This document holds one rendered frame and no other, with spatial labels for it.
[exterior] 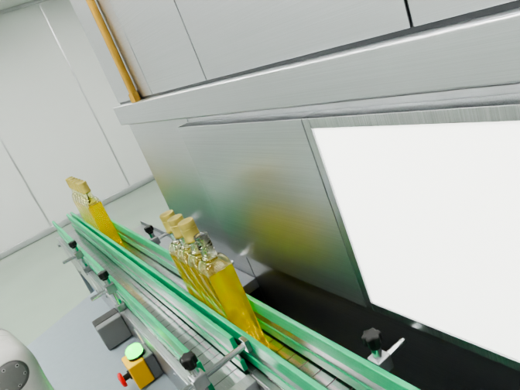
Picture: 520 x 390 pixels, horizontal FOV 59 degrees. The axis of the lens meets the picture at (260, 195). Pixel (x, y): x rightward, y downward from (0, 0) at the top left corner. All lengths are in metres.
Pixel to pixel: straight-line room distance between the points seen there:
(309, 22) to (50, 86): 6.22
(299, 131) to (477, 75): 0.29
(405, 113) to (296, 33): 0.21
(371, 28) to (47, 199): 6.34
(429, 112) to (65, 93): 6.41
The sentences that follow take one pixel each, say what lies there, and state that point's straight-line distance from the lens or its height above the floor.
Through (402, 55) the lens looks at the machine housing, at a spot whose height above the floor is 1.38.
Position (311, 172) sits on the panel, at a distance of 0.72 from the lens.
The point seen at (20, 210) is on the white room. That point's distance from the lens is 6.74.
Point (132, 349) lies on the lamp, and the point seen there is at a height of 0.85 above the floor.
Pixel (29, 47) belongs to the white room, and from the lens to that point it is 6.80.
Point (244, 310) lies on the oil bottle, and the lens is 0.97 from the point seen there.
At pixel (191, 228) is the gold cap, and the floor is 1.15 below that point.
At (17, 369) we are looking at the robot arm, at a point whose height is 1.09.
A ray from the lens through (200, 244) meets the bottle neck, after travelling 0.91.
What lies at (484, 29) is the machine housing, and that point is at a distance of 0.47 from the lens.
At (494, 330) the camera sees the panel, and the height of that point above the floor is 1.03.
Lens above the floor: 1.46
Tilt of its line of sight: 19 degrees down
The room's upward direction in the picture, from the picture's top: 22 degrees counter-clockwise
